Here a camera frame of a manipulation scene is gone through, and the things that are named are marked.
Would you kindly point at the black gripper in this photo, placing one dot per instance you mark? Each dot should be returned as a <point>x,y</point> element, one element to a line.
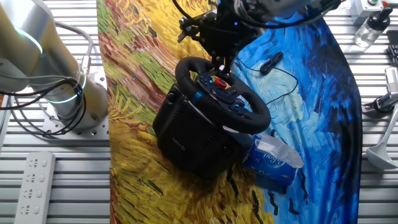
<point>230,34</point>

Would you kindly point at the black steering wheel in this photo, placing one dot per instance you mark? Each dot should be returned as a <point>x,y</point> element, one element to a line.
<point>189,67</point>

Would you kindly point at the painted wheatfield cloth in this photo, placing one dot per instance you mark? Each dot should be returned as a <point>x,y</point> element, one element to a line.
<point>311,124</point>

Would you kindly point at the blue tissue pack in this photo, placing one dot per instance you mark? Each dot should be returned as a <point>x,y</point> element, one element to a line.
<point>270,169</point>

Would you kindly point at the clear spray bottle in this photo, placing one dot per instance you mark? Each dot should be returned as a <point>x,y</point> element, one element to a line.
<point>368,32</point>

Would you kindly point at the white button box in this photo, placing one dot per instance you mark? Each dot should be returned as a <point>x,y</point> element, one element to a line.
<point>362,11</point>

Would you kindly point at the black keyboard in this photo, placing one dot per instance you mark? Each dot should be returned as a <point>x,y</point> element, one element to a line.
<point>394,56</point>

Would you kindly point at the white power strip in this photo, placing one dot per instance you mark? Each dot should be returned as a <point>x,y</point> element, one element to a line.
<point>34,186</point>

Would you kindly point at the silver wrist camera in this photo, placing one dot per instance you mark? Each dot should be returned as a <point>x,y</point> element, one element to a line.
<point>189,26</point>

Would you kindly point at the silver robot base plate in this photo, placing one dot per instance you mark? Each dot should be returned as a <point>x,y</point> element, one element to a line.
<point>93,133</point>

